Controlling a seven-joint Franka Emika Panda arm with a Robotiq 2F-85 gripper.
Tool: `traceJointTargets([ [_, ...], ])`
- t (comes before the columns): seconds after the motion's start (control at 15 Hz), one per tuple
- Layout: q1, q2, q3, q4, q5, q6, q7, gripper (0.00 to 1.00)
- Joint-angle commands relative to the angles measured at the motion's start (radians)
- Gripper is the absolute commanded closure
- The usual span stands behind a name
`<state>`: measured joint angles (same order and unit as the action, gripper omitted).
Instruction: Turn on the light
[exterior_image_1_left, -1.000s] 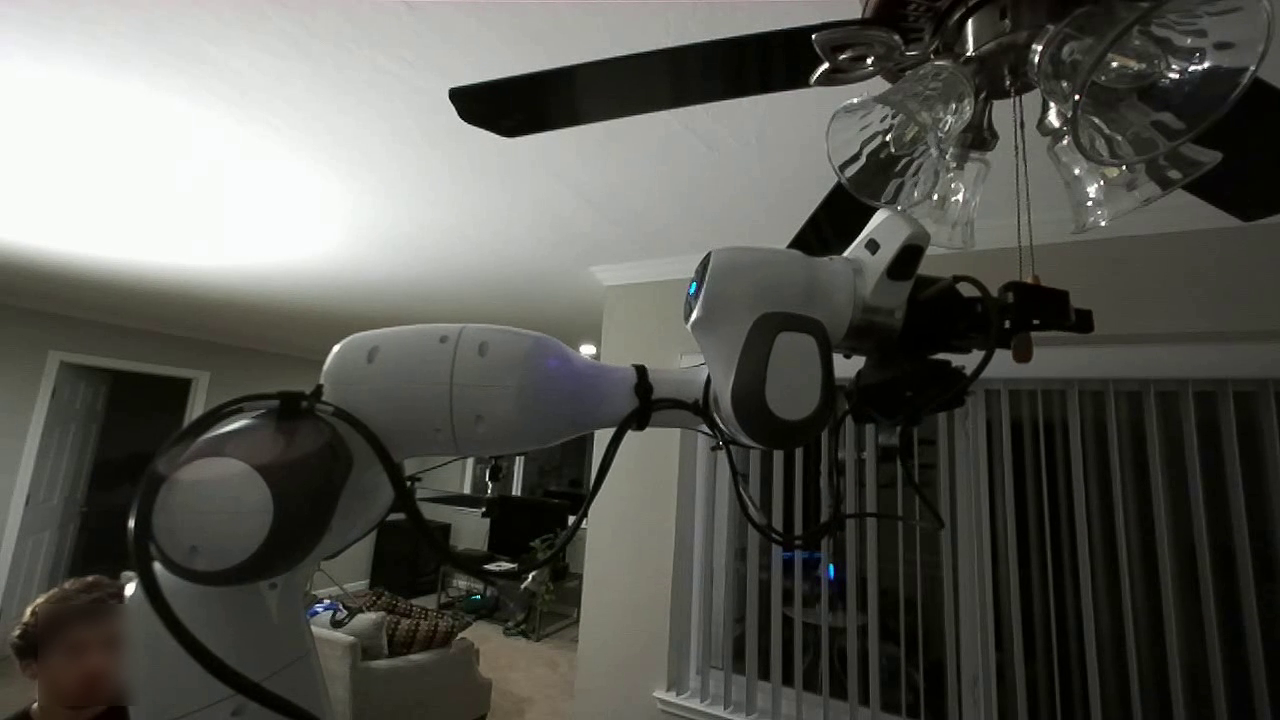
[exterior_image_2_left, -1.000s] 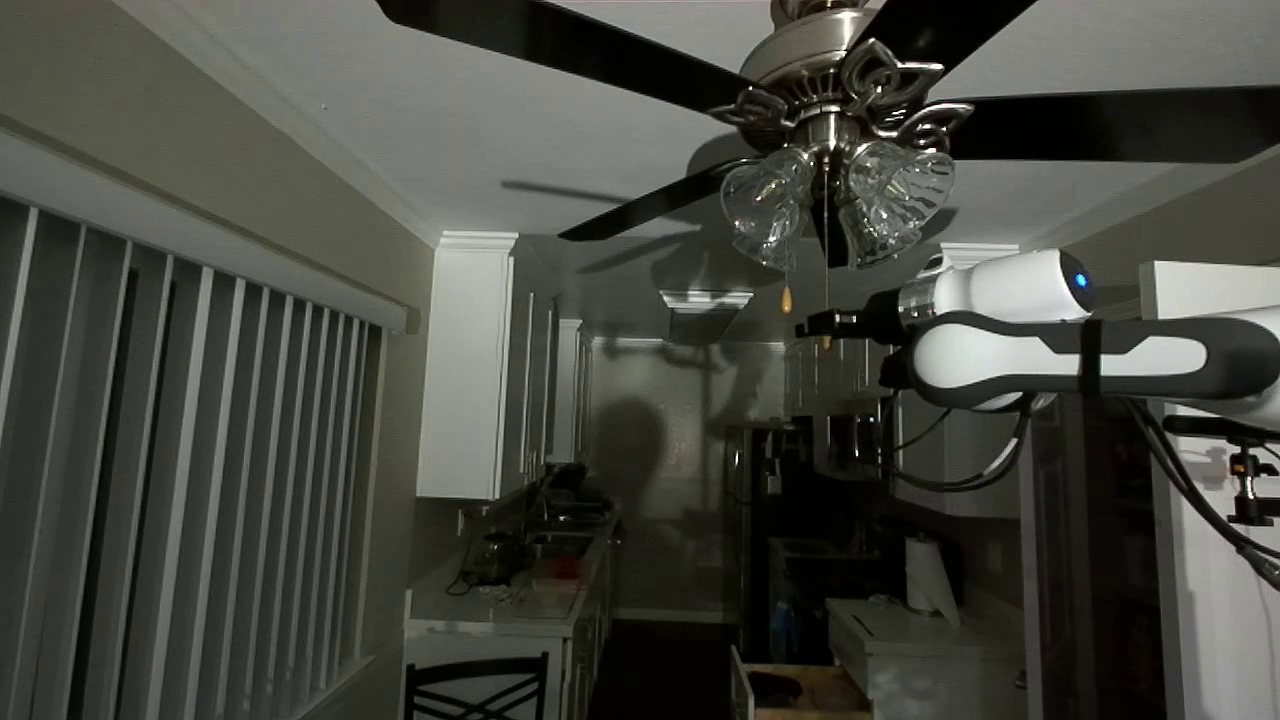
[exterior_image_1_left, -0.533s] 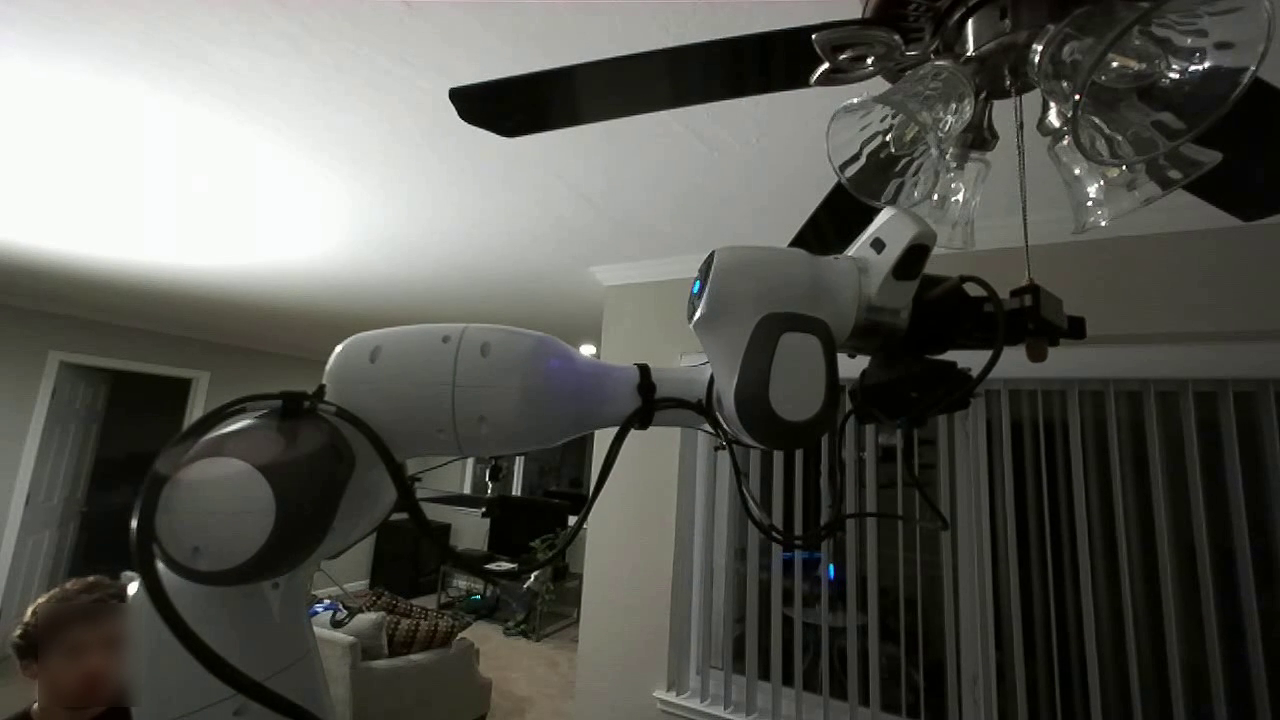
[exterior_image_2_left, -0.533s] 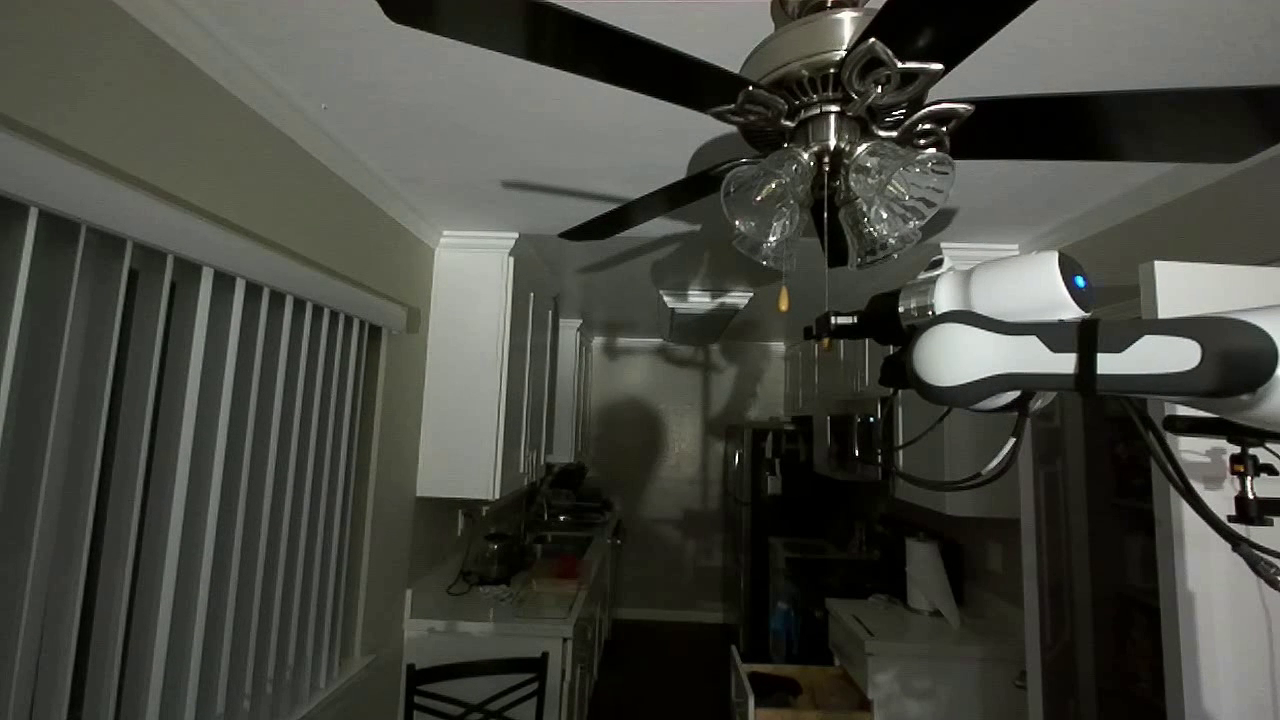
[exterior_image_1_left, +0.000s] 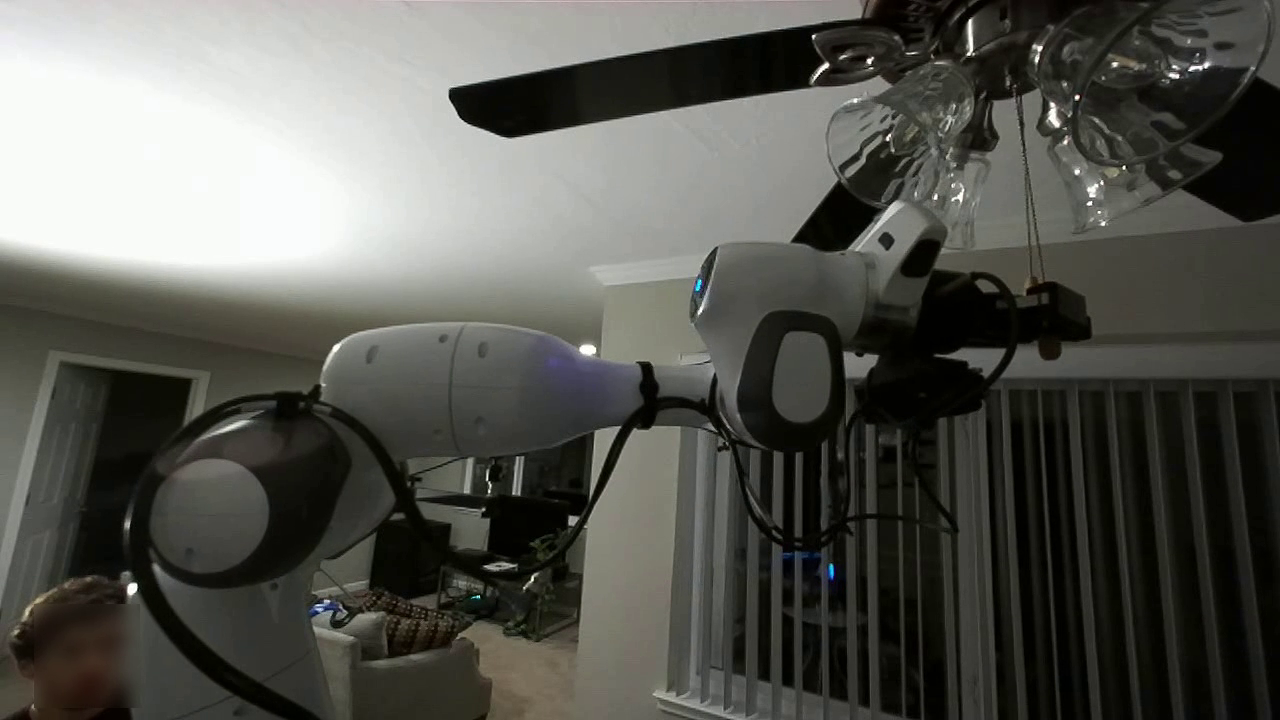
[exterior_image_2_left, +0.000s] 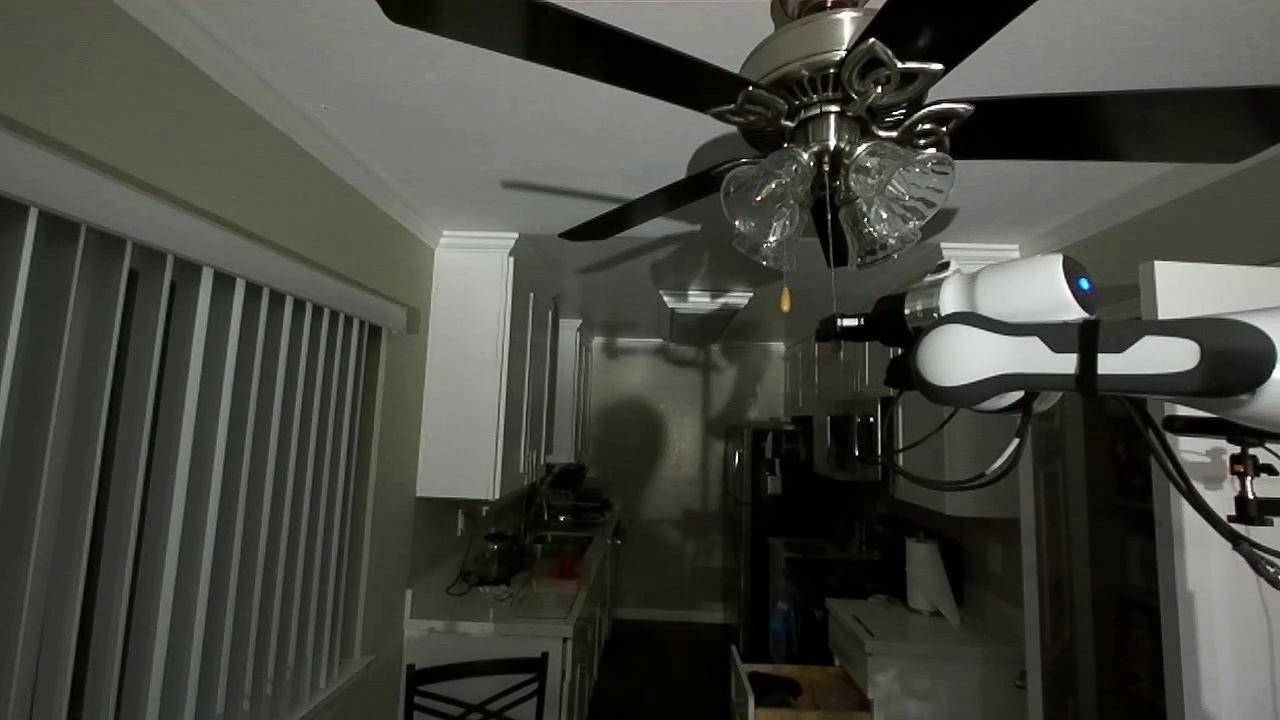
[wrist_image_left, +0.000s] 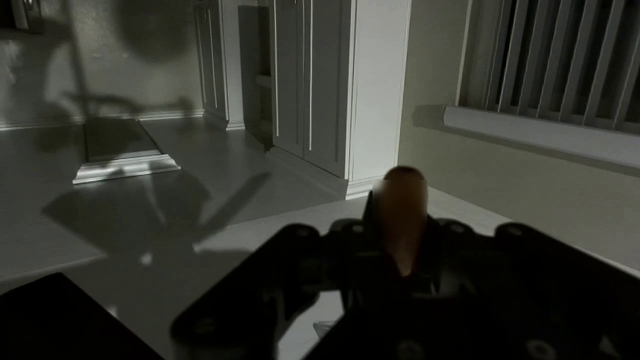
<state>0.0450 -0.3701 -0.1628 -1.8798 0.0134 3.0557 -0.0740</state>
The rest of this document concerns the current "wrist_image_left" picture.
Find white upper kitchen cabinet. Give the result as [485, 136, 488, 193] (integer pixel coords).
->
[266, 0, 413, 201]

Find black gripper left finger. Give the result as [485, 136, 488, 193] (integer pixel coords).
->
[168, 190, 402, 360]

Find white vertical window blinds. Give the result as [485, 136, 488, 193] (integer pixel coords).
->
[456, 0, 640, 135]

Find wooden pull chain knob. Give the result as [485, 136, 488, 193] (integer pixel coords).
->
[378, 165, 429, 280]

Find white blinds valance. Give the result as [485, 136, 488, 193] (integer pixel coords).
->
[412, 102, 640, 179]

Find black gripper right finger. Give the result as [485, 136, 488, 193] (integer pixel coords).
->
[397, 210, 640, 360]

